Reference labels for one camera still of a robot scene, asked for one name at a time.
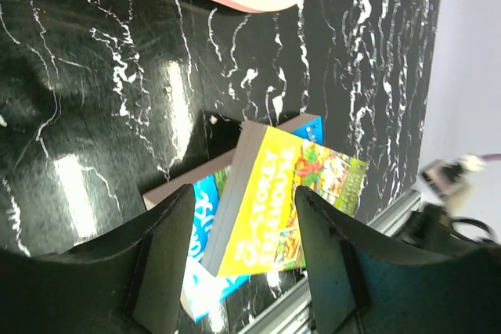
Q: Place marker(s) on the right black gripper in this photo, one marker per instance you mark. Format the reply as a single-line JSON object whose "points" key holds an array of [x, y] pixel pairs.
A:
{"points": [[432, 229]]}

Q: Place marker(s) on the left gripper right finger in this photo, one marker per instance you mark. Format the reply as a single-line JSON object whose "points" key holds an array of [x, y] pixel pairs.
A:
{"points": [[409, 290]]}

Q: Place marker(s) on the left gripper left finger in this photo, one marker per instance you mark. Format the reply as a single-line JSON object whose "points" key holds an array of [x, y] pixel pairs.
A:
{"points": [[128, 280]]}

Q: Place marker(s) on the yellow-green 65-storey treehouse book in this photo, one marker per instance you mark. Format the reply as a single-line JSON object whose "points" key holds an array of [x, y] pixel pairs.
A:
{"points": [[256, 228]]}

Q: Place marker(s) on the blue 26-storey treehouse book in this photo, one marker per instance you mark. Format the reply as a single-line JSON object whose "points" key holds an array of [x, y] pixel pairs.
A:
{"points": [[201, 292]]}

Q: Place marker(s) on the black marble mat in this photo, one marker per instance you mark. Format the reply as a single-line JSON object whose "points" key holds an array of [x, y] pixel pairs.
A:
{"points": [[102, 100]]}

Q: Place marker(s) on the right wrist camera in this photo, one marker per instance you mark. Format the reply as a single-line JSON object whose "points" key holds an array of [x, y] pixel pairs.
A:
{"points": [[449, 180]]}

